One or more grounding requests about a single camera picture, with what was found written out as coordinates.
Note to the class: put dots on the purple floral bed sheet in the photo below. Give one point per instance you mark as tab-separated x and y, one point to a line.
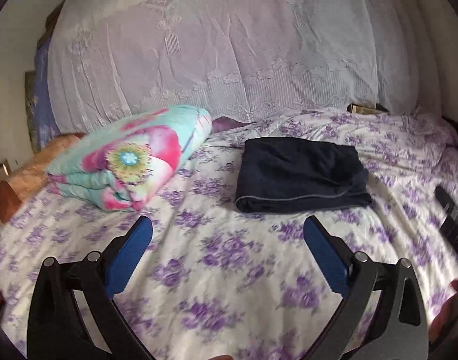
216	281

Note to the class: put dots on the white lace covered headboard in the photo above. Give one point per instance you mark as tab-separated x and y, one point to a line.
241	59

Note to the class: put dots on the dark navy pants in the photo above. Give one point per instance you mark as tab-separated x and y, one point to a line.
283	175

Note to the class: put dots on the blue patterned cloth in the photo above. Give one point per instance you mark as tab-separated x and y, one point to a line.
45	125

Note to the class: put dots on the orange brown pillow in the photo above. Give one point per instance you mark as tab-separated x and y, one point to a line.
24	183

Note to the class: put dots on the folded teal pink floral quilt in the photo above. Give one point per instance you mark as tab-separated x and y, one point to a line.
123	165

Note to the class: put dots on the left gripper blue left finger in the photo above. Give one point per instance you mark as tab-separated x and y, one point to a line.
56	329

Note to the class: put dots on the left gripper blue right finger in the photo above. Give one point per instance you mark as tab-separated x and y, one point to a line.
399	328

